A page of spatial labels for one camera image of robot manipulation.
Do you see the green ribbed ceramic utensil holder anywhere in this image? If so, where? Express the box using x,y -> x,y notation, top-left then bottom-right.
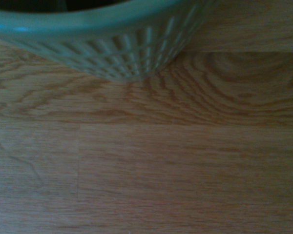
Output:
0,0 -> 219,82

